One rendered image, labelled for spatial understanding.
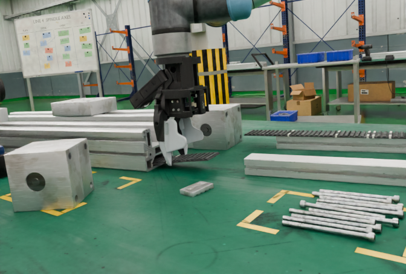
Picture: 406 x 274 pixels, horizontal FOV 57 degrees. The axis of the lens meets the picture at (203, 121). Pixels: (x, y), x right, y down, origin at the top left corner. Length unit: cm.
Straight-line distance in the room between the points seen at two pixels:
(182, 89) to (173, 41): 9
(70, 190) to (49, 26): 627
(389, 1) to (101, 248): 818
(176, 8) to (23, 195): 41
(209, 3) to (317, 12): 810
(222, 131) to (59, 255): 50
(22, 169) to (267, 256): 40
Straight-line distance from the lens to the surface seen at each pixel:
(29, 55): 712
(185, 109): 71
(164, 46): 71
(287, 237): 47
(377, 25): 844
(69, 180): 62
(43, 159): 63
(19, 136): 105
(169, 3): 71
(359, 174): 65
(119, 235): 51
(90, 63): 642
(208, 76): 408
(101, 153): 85
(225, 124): 87
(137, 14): 1185
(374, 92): 565
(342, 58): 376
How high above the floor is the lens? 99
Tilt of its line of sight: 9 degrees down
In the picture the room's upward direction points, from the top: 5 degrees counter-clockwise
